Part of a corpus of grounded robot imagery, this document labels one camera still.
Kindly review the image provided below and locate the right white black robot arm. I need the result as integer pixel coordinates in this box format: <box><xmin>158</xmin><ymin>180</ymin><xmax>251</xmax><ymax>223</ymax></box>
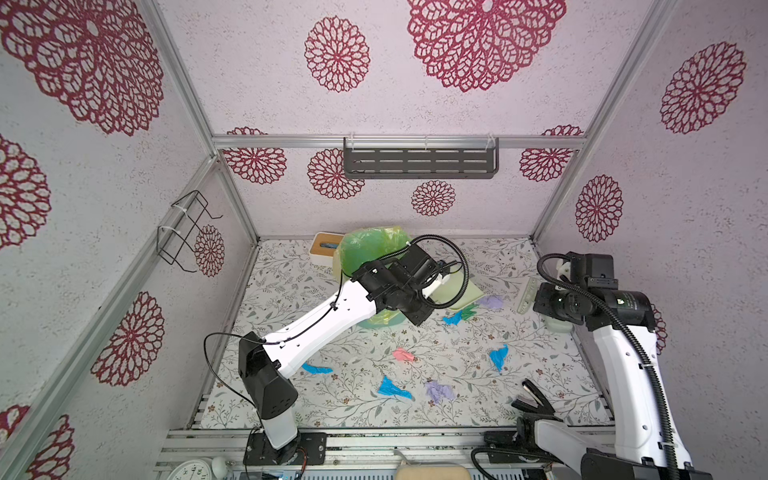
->
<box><xmin>513</xmin><ymin>252</ymin><xmax>710</xmax><ymax>479</ymax></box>

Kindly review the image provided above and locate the light green dustpan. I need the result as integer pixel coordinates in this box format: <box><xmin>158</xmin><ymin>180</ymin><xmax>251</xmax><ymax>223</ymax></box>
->
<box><xmin>428</xmin><ymin>272</ymin><xmax>485</xmax><ymax>312</ymax></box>

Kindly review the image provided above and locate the purple paper scrap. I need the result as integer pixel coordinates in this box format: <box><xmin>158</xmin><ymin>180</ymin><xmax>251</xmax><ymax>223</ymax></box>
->
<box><xmin>476</xmin><ymin>295</ymin><xmax>504</xmax><ymax>311</ymax></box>
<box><xmin>425</xmin><ymin>380</ymin><xmax>456</xmax><ymax>405</ymax></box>

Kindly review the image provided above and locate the purple paper scrap near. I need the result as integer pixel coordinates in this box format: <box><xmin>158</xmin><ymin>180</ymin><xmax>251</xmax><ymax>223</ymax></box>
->
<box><xmin>425</xmin><ymin>380</ymin><xmax>456</xmax><ymax>405</ymax></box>

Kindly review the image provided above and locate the white wooden-top tissue box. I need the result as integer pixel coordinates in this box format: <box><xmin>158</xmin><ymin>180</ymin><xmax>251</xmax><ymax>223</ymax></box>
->
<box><xmin>309</xmin><ymin>232</ymin><xmax>344</xmax><ymax>268</ymax></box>

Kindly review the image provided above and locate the beige object at bottom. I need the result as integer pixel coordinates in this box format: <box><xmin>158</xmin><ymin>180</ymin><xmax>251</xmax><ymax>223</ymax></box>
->
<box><xmin>393</xmin><ymin>449</ymin><xmax>472</xmax><ymax>480</ymax></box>

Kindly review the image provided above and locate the purple paper scrap far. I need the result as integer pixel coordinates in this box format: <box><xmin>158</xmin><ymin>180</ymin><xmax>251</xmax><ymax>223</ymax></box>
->
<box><xmin>476</xmin><ymin>295</ymin><xmax>504</xmax><ymax>311</ymax></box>

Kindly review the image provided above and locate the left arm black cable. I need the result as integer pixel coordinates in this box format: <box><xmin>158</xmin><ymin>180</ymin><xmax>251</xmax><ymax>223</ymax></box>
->
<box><xmin>202</xmin><ymin>233</ymin><xmax>470</xmax><ymax>409</ymax></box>

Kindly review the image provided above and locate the pink paper scrap centre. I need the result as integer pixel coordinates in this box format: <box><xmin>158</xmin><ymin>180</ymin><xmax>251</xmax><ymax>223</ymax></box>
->
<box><xmin>392</xmin><ymin>348</ymin><xmax>416</xmax><ymax>362</ymax></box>

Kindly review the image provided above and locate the blue green paper scrap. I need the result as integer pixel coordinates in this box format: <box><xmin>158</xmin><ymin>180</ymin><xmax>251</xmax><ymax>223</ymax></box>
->
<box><xmin>442</xmin><ymin>304</ymin><xmax>477</xmax><ymax>326</ymax></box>

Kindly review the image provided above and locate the white round gauge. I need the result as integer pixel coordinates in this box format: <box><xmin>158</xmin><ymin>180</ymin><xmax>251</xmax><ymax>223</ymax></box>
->
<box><xmin>167</xmin><ymin>459</ymin><xmax>215</xmax><ymax>480</ymax></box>

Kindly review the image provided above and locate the black stapler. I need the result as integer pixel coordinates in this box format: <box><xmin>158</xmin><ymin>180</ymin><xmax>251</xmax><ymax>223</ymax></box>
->
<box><xmin>511</xmin><ymin>379</ymin><xmax>556</xmax><ymax>416</ymax></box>

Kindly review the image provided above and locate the dark grey wall shelf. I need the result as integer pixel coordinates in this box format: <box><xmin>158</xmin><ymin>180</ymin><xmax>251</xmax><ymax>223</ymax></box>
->
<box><xmin>342</xmin><ymin>138</ymin><xmax>499</xmax><ymax>180</ymax></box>

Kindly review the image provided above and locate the light green hand brush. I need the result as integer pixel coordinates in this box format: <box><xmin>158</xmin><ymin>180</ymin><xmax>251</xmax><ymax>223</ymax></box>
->
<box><xmin>516</xmin><ymin>277</ymin><xmax>540</xmax><ymax>315</ymax></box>

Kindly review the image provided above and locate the green bin with bag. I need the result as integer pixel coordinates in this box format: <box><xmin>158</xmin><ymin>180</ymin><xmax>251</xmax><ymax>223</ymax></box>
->
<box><xmin>332</xmin><ymin>226</ymin><xmax>414</xmax><ymax>329</ymax></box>

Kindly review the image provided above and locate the black wire wall rack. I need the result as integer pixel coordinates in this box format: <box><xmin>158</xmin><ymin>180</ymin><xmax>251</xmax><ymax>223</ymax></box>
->
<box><xmin>155</xmin><ymin>190</ymin><xmax>226</xmax><ymax>278</ymax></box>

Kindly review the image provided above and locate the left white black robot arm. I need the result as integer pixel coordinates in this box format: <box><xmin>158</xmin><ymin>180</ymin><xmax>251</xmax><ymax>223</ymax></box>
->
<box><xmin>238</xmin><ymin>234</ymin><xmax>468</xmax><ymax>450</ymax></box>

